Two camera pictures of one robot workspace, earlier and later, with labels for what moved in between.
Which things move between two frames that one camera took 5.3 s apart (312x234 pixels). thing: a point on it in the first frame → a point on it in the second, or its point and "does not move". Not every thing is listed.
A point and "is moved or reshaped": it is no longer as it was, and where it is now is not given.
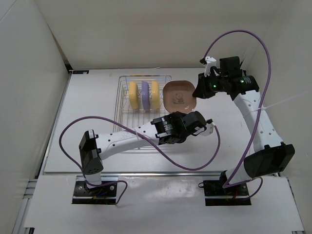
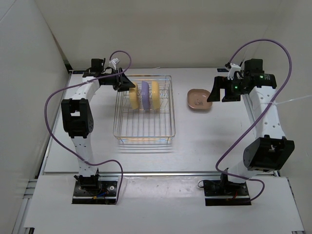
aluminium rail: [140, 174] does not move
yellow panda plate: [134, 95] does not move
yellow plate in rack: [156, 96] does not move
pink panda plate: [177, 96] is moved or reshaped
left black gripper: [175, 115] → [123, 83]
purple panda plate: [146, 95] does not move
